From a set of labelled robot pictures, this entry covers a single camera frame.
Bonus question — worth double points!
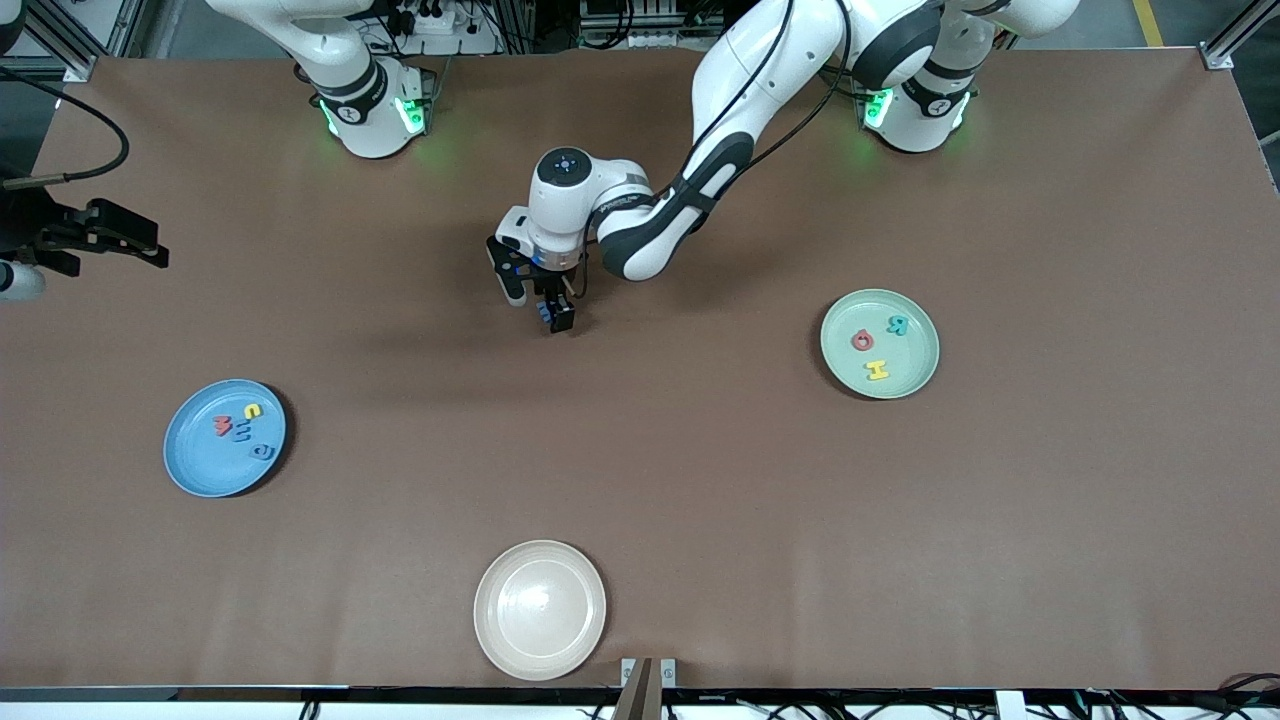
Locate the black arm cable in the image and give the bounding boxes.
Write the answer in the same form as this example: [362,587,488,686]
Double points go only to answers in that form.
[655,0,856,201]
[0,65,131,191]

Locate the white power strip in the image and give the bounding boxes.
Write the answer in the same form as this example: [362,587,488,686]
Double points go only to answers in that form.
[392,0,473,37]

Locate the brown table mat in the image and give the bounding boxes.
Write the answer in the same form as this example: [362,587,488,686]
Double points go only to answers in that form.
[0,48,1280,691]

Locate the beige round plate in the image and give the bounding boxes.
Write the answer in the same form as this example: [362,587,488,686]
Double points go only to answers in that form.
[473,540,608,683]

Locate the green round plate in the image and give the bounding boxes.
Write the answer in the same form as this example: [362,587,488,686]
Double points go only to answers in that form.
[820,288,941,401]

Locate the brown pole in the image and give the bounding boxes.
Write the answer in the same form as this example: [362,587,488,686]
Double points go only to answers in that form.
[612,657,656,720]

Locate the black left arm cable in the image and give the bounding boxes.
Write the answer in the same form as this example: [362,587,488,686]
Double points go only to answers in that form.
[655,0,856,201]

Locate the aluminium frame profile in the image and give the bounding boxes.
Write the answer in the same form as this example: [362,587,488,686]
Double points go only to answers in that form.
[1200,0,1280,71]
[25,0,151,83]

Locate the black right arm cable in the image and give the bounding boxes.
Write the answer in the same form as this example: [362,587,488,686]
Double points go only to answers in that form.
[0,65,131,191]

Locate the blue round plate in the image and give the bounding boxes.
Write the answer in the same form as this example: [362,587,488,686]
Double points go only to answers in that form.
[163,378,288,499]

